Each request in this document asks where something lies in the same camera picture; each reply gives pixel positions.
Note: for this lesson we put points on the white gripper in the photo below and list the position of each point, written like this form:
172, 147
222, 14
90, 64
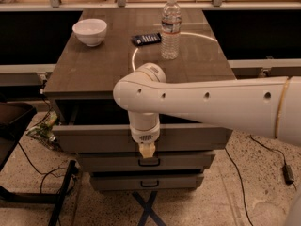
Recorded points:
145, 135

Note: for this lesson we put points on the grey top drawer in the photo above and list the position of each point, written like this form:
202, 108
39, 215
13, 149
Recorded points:
118, 139

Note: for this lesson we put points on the grey drawer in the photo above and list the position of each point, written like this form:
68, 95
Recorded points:
114, 162
147, 182
118, 139

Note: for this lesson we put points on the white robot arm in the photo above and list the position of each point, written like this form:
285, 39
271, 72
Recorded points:
267, 107

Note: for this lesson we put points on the grey middle drawer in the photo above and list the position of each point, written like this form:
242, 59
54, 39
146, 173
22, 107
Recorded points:
114, 162

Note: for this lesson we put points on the grey bottom drawer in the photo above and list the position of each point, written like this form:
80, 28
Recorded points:
147, 182

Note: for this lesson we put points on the grey drawer cabinet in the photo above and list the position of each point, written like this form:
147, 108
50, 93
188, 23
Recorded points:
80, 87

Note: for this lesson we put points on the white ceramic bowl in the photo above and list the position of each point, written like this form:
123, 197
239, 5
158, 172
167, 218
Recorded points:
90, 32

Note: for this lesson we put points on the clear plastic water bottle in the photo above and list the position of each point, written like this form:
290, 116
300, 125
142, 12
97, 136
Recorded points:
171, 29

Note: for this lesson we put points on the black power adapter with cable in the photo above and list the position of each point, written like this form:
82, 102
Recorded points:
286, 168

